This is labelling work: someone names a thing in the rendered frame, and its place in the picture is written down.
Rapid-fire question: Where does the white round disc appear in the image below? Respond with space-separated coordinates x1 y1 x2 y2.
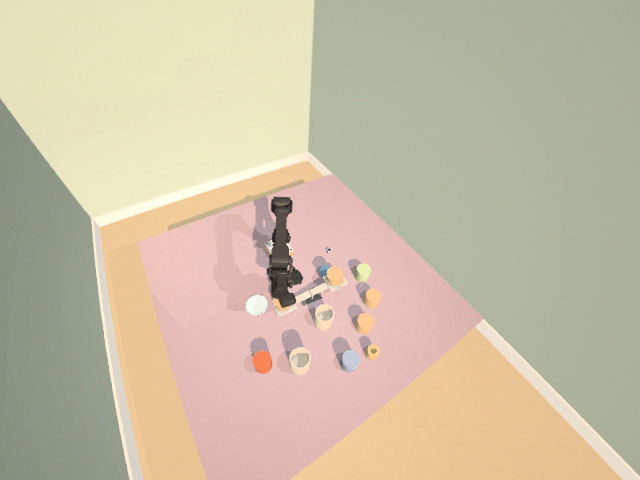
246 294 268 316

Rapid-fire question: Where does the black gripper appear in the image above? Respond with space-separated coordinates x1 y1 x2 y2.
266 268 296 308

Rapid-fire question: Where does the blue cube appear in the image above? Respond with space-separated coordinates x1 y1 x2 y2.
319 264 331 277

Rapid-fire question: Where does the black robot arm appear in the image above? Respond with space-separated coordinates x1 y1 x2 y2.
269 196 303 300

